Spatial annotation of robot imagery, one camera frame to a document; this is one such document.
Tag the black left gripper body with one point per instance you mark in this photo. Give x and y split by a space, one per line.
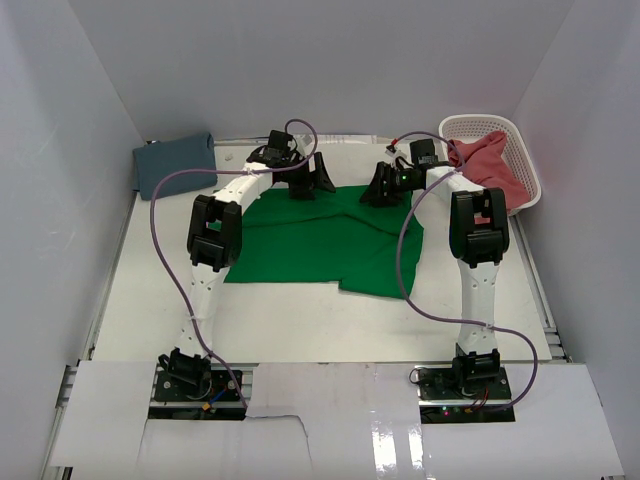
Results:
286 176

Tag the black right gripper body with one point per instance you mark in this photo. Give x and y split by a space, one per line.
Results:
403 180

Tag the folded blue t shirt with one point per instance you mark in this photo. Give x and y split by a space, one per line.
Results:
157 160

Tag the green t shirt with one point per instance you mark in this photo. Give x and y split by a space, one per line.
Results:
333 238

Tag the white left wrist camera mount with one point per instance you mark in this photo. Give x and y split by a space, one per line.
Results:
297 148

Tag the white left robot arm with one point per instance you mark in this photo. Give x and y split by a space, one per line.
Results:
214 242

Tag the aluminium table edge rail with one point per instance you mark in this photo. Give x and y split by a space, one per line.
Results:
556 347

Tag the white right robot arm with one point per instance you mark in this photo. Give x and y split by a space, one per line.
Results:
478 240

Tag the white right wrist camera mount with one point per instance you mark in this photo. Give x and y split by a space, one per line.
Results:
399 158

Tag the white paper label strip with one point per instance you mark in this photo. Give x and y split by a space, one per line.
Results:
341 139

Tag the pink t shirt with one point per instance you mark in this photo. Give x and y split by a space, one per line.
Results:
485 166

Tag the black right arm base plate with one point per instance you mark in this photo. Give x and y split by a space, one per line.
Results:
442 401

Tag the white paper sheet front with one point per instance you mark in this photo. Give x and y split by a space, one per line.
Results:
331 421

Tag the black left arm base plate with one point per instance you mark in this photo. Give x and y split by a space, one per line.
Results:
215 399

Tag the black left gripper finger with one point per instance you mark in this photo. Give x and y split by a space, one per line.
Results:
319 176
300 184

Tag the white perforated plastic basket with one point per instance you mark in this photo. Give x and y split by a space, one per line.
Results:
472 127

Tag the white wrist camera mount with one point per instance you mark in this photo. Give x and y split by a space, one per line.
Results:
297 148
399 158

